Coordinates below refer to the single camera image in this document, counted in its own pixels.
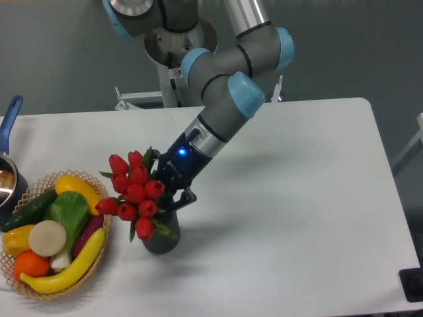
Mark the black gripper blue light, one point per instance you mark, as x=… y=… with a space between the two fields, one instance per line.
x=176 y=169

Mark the red tulip bouquet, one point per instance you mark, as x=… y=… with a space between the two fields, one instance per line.
x=138 y=193

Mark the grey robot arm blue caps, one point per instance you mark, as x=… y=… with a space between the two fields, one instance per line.
x=224 y=82

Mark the dark grey ribbed vase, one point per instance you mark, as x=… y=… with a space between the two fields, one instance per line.
x=166 y=233

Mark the purple sweet potato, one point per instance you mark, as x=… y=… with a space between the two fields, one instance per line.
x=94 y=224

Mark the green bok choy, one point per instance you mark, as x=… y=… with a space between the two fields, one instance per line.
x=71 y=211

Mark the yellow squash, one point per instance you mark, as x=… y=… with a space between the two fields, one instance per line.
x=70 y=183

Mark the woven wicker basket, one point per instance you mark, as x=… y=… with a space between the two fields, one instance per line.
x=39 y=187

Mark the beige round slice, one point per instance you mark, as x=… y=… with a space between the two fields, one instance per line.
x=47 y=238

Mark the green cucumber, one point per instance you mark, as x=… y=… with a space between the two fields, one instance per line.
x=31 y=213

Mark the yellow banana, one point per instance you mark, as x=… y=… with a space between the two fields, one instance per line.
x=74 y=272

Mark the orange fruit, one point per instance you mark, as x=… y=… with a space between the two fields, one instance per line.
x=31 y=264

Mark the yellow bell pepper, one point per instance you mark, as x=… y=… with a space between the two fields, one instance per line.
x=16 y=241

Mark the black device at table edge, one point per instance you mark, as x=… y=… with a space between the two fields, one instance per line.
x=411 y=280

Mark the blue handled saucepan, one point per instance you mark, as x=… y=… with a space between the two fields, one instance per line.
x=13 y=183

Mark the white frame at right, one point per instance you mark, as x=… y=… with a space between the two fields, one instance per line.
x=409 y=151

